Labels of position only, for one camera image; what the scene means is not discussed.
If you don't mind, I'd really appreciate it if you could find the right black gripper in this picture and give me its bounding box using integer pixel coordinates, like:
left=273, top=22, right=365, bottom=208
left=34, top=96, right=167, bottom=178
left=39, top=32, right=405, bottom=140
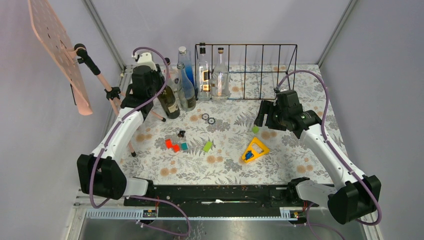
left=253, top=99, right=288, bottom=132

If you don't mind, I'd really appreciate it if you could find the clear bottle gold band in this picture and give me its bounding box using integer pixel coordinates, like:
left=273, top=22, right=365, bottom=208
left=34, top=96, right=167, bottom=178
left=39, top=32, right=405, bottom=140
left=165, top=57, right=179, bottom=94

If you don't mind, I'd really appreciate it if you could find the dark green wine bottle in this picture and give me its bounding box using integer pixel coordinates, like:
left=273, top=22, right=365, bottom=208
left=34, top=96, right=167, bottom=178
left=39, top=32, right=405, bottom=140
left=157, top=86, right=180, bottom=120

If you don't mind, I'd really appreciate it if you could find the clear bottle black label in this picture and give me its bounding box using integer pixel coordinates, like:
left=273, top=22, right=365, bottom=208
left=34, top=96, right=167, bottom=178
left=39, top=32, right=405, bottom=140
left=177, top=62, right=196, bottom=112

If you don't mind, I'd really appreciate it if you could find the blue glass bottle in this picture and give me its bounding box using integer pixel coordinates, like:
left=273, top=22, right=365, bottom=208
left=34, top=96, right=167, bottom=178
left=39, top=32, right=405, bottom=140
left=178, top=46, right=195, bottom=86

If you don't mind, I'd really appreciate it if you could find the clear bottle black cap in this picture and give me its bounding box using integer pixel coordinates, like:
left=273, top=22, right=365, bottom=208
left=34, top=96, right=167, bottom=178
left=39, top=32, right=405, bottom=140
left=197, top=42, right=211, bottom=101

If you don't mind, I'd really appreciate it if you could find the clear bottle cork stopper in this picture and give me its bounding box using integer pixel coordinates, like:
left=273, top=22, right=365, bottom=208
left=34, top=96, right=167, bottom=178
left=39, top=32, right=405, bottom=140
left=211, top=47, right=230, bottom=100

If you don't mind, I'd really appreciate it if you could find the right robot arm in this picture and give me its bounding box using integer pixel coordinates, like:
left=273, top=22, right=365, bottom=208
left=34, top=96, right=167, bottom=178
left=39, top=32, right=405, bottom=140
left=254, top=89, right=382, bottom=225

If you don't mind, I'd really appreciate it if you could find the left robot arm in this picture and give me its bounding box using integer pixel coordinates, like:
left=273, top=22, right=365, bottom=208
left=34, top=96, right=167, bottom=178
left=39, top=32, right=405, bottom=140
left=77, top=63, right=165, bottom=206

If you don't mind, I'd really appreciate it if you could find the green cube centre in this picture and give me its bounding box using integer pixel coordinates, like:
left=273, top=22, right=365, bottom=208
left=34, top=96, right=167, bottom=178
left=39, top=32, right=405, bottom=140
left=251, top=126, right=260, bottom=134

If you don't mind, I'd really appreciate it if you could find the pink tripod stand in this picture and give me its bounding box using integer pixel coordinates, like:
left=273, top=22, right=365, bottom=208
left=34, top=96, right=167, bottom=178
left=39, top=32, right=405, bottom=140
left=73, top=43, right=167, bottom=158

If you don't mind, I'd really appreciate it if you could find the small black knob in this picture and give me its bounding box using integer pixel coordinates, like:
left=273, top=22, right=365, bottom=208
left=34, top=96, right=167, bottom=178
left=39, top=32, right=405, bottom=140
left=177, top=130, right=186, bottom=138

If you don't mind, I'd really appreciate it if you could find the red block pair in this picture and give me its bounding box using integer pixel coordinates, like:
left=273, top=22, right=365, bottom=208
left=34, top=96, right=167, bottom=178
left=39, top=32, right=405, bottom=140
left=165, top=139, right=181, bottom=153

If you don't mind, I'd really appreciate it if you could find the poker chip ten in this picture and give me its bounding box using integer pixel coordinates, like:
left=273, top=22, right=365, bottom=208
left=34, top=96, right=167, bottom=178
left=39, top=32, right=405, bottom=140
left=202, top=113, right=210, bottom=120

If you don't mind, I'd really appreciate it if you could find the floral table mat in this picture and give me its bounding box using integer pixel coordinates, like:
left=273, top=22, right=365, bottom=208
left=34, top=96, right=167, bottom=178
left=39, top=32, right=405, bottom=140
left=105, top=64, right=357, bottom=186

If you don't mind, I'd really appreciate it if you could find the teal block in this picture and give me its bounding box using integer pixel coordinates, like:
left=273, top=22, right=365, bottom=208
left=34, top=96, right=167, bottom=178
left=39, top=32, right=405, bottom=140
left=180, top=142, right=189, bottom=151

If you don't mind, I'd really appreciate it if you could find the poker chip fifty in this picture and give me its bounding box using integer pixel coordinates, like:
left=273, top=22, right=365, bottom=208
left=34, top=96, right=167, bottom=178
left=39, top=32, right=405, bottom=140
left=207, top=117, right=216, bottom=125

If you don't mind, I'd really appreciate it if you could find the long green block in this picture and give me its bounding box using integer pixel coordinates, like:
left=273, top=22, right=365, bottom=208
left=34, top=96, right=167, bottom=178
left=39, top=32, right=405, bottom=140
left=202, top=141, right=214, bottom=153

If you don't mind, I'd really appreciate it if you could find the pink pegboard panel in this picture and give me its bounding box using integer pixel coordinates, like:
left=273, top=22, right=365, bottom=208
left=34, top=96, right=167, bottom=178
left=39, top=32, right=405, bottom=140
left=27, top=0, right=93, bottom=116

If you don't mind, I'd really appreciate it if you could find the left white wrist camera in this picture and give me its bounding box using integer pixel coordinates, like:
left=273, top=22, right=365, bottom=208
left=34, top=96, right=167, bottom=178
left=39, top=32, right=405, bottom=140
left=132, top=51, right=157, bottom=71

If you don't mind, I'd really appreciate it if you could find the yellow triangle frame toy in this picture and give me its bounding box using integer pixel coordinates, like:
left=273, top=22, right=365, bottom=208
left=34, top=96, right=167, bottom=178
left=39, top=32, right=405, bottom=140
left=241, top=137, right=270, bottom=163

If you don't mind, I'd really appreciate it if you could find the black wire wine rack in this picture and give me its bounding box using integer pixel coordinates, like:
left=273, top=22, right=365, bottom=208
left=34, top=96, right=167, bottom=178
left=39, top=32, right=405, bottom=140
left=194, top=42, right=299, bottom=100

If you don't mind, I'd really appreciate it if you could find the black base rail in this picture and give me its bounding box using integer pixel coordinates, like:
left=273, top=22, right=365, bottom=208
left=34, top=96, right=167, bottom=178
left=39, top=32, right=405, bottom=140
left=123, top=184, right=309, bottom=218

